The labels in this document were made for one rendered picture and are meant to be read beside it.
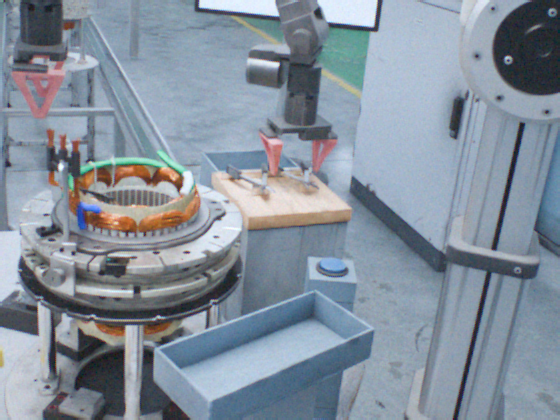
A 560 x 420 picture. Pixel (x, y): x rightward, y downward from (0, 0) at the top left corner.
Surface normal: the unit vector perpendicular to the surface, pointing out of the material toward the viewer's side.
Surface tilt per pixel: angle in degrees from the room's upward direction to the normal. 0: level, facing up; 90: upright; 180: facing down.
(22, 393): 0
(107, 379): 0
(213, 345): 90
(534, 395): 0
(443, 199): 90
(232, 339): 90
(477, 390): 90
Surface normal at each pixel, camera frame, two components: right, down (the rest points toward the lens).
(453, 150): -0.94, 0.04
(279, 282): 0.36, 0.36
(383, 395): 0.09, -0.93
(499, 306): -0.31, 0.32
